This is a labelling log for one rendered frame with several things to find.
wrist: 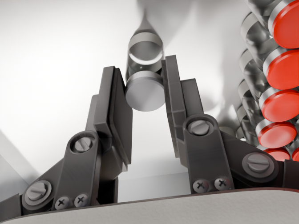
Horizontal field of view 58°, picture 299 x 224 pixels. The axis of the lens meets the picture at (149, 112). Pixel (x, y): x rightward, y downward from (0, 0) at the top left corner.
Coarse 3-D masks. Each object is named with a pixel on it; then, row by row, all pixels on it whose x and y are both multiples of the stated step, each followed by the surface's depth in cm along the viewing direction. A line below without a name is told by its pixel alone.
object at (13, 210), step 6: (12, 198) 9; (18, 198) 9; (0, 204) 9; (6, 204) 9; (12, 204) 9; (18, 204) 9; (0, 210) 9; (6, 210) 9; (12, 210) 9; (18, 210) 9; (24, 210) 9; (48, 210) 9; (0, 216) 9; (6, 216) 9; (12, 216) 9
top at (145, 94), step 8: (136, 80) 12; (144, 80) 12; (152, 80) 12; (128, 88) 13; (136, 88) 13; (144, 88) 13; (152, 88) 13; (160, 88) 13; (128, 96) 13; (136, 96) 13; (144, 96) 13; (152, 96) 13; (160, 96) 13; (128, 104) 13; (136, 104) 13; (144, 104) 13; (152, 104) 13; (160, 104) 13
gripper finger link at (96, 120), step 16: (112, 80) 12; (96, 96) 12; (112, 96) 11; (96, 112) 10; (112, 112) 10; (128, 112) 13; (96, 128) 10; (112, 128) 10; (128, 128) 13; (112, 144) 10; (128, 144) 12; (112, 160) 10; (128, 160) 12; (48, 176) 10; (112, 176) 11; (32, 192) 9; (48, 192) 9; (32, 208) 9; (48, 208) 9
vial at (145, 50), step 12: (144, 36) 15; (156, 36) 15; (132, 48) 15; (144, 48) 14; (156, 48) 14; (132, 60) 14; (144, 60) 13; (156, 60) 14; (132, 72) 13; (144, 72) 13; (156, 72) 13
